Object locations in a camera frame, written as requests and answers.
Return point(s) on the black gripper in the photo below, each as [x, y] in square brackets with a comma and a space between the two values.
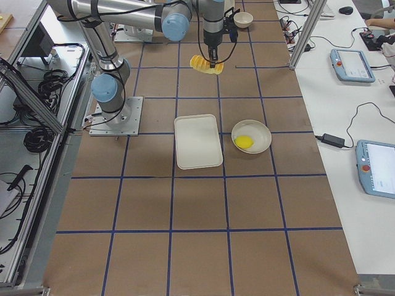
[211, 39]

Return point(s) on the yellow orange striped bread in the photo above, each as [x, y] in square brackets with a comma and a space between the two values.
[200, 64]

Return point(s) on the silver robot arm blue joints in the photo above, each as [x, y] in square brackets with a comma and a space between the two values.
[106, 22]

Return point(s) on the person hand at desk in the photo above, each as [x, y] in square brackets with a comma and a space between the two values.
[388, 23]

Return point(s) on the small cream bowl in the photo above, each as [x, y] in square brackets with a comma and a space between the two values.
[243, 19]

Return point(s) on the white rectangular tray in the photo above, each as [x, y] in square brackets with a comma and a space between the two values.
[197, 142]

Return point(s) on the yellow lemon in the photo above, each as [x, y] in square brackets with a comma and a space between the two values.
[244, 142]

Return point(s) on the white bowl with lemon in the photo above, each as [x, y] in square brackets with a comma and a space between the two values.
[255, 129]

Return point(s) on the far blue teach pendant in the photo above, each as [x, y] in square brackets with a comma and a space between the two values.
[351, 66]

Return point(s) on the blue teach pendant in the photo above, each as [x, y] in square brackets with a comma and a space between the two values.
[351, 66]
[375, 166]

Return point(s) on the black computer mouse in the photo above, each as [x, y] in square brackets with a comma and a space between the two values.
[346, 10]

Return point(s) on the black power adapter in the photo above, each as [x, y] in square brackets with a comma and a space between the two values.
[332, 140]

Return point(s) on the near blue teach pendant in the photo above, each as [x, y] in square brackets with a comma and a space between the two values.
[375, 166]

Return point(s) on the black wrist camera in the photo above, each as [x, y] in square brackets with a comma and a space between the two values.
[229, 26]

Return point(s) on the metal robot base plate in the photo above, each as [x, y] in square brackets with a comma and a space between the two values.
[126, 123]

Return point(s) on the aluminium frame post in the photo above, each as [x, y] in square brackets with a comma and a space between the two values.
[307, 30]

